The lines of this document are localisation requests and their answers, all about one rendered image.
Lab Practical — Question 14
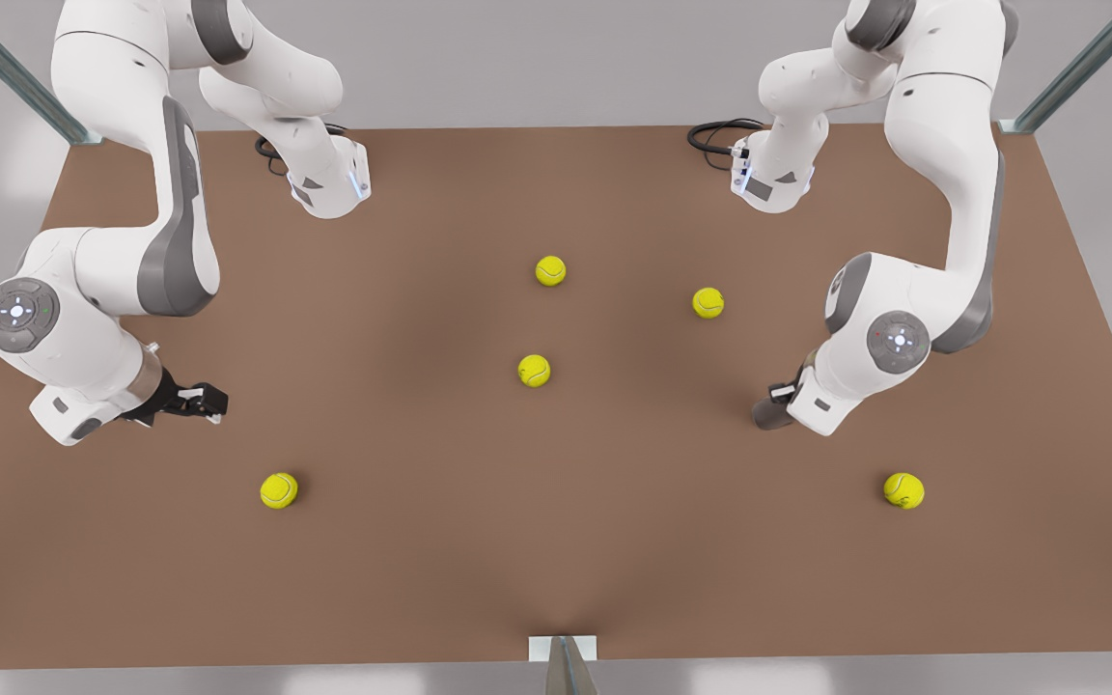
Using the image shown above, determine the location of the black right arm cable loop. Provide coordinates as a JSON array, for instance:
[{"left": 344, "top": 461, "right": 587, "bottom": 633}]
[{"left": 255, "top": 123, "right": 350, "bottom": 177}]

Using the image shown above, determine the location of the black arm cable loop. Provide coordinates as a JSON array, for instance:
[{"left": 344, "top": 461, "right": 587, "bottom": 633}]
[
  {"left": 255, "top": 123, "right": 350, "bottom": 177},
  {"left": 687, "top": 118, "right": 769, "bottom": 175}
]

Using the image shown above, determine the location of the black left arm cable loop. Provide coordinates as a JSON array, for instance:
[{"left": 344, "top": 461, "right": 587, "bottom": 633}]
[{"left": 687, "top": 118, "right": 769, "bottom": 175}]

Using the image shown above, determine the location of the silver frame post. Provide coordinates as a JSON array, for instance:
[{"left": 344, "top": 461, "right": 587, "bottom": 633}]
[
  {"left": 0, "top": 0, "right": 102, "bottom": 147},
  {"left": 997, "top": 0, "right": 1112, "bottom": 135},
  {"left": 528, "top": 634, "right": 599, "bottom": 695}
]

